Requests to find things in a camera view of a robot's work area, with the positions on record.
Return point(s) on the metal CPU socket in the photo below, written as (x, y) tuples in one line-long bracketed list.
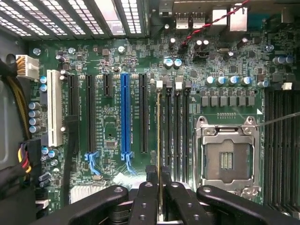
[(227, 159)]

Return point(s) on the white expansion slot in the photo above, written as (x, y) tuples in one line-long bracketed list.
[(54, 105)]

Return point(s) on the blue expansion slot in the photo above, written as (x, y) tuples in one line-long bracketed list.
[(125, 112)]

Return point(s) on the white power plug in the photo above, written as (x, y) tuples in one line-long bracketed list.
[(29, 66)]

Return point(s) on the green motherboard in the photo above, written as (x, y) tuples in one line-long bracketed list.
[(117, 58)]

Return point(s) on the long black expansion slot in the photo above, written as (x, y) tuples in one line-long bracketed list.
[(143, 112), (73, 93), (91, 112)]

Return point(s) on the thin metal locking lever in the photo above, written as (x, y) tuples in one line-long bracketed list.
[(279, 120)]

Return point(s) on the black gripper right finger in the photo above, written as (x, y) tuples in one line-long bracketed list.
[(180, 204)]

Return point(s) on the silver chipset heatsink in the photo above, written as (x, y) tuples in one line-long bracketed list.
[(89, 194)]

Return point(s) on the short black expansion slot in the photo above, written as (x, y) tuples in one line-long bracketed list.
[(108, 85)]

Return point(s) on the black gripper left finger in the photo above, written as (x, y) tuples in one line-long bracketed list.
[(145, 201)]

